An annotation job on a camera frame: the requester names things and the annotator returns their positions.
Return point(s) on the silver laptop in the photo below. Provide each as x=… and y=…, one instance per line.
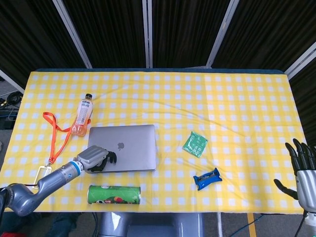
x=128, y=148

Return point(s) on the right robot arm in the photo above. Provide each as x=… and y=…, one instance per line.
x=309, y=222

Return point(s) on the black folding screen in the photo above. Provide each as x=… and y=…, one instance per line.
x=113, y=32

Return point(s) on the red object under table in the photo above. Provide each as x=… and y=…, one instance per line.
x=7, y=233

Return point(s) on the yellow checkered tablecloth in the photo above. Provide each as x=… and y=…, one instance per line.
x=222, y=111

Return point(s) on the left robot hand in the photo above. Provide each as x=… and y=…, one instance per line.
x=95, y=159

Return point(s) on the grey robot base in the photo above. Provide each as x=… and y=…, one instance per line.
x=150, y=224

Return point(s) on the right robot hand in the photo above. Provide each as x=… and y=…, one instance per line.
x=304, y=177

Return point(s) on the green snack packet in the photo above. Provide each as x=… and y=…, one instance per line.
x=195, y=144

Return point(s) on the blue cookie packet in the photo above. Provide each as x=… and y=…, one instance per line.
x=207, y=178

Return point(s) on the orange drink bottle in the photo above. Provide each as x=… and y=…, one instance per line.
x=82, y=116

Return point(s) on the green chips can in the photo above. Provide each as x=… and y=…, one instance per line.
x=114, y=194

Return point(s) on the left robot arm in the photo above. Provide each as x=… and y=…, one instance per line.
x=37, y=187

